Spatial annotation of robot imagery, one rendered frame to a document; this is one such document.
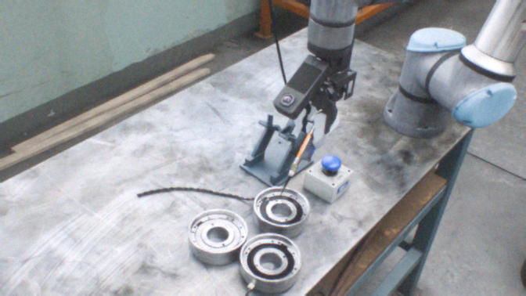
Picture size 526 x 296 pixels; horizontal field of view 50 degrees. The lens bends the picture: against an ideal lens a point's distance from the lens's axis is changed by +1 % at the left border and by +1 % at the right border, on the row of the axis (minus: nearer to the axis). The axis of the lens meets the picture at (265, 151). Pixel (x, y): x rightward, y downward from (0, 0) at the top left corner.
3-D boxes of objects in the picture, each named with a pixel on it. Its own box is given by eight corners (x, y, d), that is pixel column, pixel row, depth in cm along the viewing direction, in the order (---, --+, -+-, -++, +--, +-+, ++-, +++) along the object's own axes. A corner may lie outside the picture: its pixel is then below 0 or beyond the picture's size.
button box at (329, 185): (331, 204, 111) (334, 186, 108) (303, 187, 114) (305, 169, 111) (353, 185, 116) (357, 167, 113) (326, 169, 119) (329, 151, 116)
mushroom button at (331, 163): (330, 188, 111) (334, 168, 108) (315, 178, 113) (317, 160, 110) (342, 178, 113) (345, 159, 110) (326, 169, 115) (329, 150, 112)
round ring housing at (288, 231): (318, 220, 107) (321, 205, 105) (284, 250, 101) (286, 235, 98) (276, 194, 112) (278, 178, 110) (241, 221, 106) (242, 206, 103)
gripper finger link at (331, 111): (336, 134, 100) (339, 91, 95) (331, 138, 100) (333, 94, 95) (315, 125, 103) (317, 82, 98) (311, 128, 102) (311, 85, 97)
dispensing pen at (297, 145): (268, 192, 106) (308, 113, 103) (279, 192, 110) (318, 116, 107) (277, 197, 105) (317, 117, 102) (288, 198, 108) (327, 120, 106)
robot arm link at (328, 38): (336, 32, 87) (297, 15, 91) (333, 59, 90) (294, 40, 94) (364, 19, 91) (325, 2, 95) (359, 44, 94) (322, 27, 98)
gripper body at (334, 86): (353, 99, 102) (364, 40, 95) (324, 117, 97) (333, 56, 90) (320, 83, 106) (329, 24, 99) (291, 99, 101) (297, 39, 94)
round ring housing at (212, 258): (176, 250, 99) (175, 233, 97) (213, 216, 106) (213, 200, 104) (223, 278, 95) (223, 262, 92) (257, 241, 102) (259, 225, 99)
